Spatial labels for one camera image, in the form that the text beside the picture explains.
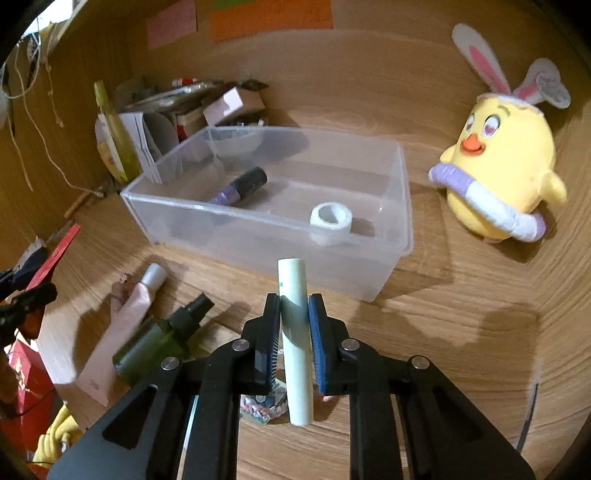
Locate yellow printed pouch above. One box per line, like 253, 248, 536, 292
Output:
95, 115, 127, 183

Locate purple bottle black cap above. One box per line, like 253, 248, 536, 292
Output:
205, 167, 269, 206

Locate white hanging strings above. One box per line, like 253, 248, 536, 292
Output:
0, 18, 107, 199

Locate floral square glass tile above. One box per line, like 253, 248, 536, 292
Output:
240, 378, 289, 423

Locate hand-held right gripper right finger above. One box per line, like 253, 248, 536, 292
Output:
308, 294, 536, 480

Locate red cardboard box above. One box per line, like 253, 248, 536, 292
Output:
0, 339, 58, 416

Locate white tape roll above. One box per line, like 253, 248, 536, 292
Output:
310, 202, 354, 245

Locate red packet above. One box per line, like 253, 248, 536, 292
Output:
25, 224, 81, 291

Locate white folded papers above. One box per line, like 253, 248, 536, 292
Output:
119, 111, 181, 184

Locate pink paper note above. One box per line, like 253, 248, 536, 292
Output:
147, 0, 198, 51

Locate yellow chick plush toy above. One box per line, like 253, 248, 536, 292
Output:
427, 23, 573, 243

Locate wooden stick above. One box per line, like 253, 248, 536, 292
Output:
65, 191, 93, 217

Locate orange paper note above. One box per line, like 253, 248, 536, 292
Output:
210, 4, 333, 43

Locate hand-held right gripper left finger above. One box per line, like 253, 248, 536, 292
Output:
46, 293, 281, 480

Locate dark green spray bottle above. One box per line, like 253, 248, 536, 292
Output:
112, 293, 215, 386

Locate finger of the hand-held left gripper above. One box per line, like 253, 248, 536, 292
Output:
0, 251, 49, 289
0, 282, 58, 326

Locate pink tube white cap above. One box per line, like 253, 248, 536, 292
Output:
76, 263, 168, 407

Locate pale green tube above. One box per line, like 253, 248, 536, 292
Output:
277, 257, 315, 426

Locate clear plastic storage box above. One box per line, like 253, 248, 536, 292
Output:
121, 126, 414, 303

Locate pink and white small box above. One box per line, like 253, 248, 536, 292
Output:
203, 87, 266, 126

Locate yellow cloth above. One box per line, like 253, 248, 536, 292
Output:
32, 404, 88, 467

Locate black cable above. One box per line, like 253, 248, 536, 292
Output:
515, 383, 540, 453

